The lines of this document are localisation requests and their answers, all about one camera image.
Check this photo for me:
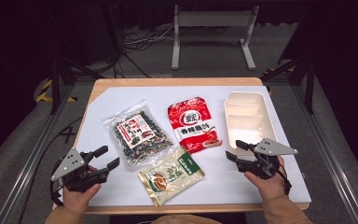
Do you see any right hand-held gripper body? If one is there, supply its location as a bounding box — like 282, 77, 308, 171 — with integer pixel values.
237, 138, 298, 180

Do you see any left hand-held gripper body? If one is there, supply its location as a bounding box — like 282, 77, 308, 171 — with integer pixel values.
50, 147, 110, 192

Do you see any cream compartment box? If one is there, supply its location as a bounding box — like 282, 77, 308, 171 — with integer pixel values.
223, 91, 278, 157

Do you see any red seasoning packet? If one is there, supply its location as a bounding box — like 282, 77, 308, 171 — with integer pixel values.
167, 96, 223, 154

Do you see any person's right hand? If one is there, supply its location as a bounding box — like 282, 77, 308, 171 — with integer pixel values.
244, 157, 288, 202

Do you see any person's left hand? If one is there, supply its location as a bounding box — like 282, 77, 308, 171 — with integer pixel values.
62, 184, 102, 214

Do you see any white table sheet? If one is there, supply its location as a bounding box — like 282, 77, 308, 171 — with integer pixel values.
55, 85, 312, 207

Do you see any clear bag of dried mix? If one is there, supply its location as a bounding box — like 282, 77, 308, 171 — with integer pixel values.
103, 100, 174, 171

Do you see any beige and green packet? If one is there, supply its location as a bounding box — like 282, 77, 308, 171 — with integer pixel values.
137, 146, 205, 207

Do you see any yellow and black tape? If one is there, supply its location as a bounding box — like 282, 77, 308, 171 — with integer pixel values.
36, 78, 77, 104

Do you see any black stand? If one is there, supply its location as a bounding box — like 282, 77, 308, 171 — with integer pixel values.
48, 46, 106, 115
262, 55, 316, 115

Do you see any grey metal stand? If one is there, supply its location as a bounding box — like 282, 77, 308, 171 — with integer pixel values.
171, 4, 260, 71

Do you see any black floor cable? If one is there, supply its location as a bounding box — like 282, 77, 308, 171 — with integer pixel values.
18, 116, 85, 224

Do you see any aluminium floor rail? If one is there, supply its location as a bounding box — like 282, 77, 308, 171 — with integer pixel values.
0, 83, 76, 224
292, 83, 358, 224

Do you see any bundle of floor cables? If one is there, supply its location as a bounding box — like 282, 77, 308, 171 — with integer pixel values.
122, 26, 175, 78

